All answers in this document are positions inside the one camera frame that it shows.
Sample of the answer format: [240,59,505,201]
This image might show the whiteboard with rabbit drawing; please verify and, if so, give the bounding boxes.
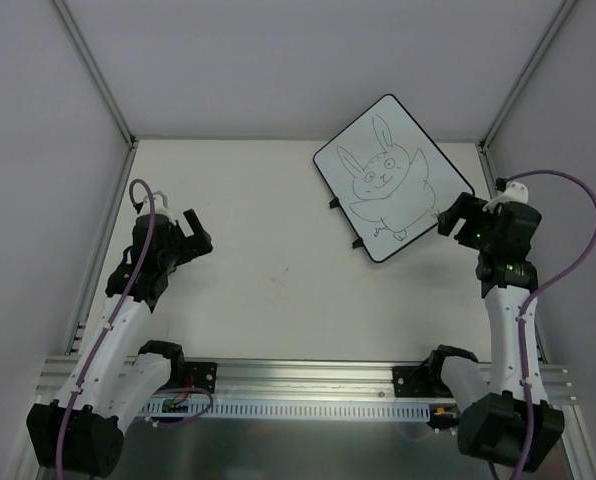
[313,93,475,263]

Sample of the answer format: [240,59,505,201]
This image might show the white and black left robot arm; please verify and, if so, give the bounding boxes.
[26,208,213,478]

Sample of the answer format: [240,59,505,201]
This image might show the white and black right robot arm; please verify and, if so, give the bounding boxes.
[424,193,565,478]

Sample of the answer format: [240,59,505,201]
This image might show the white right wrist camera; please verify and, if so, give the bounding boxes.
[482,177,529,213]

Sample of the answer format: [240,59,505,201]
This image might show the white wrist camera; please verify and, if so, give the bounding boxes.
[482,177,529,213]
[133,190,172,219]

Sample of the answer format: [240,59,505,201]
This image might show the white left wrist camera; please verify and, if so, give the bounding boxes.
[133,190,172,219]

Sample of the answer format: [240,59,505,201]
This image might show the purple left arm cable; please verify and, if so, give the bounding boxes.
[55,178,167,474]

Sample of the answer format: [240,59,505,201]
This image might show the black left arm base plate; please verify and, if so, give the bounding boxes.
[174,360,218,394]

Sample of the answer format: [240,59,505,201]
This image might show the aluminium mounting rail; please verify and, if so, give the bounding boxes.
[35,355,578,405]

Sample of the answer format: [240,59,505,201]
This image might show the white slotted cable duct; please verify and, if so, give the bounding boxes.
[139,395,431,423]

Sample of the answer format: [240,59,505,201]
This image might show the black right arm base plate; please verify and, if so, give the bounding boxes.
[391,365,437,398]

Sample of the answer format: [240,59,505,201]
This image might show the right aluminium frame post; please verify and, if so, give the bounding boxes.
[479,0,579,151]

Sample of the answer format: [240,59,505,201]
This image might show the aluminium frame post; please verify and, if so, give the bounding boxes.
[479,0,579,151]
[49,0,136,148]

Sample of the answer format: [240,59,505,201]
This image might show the left aluminium frame post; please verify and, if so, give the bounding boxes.
[49,0,136,148]

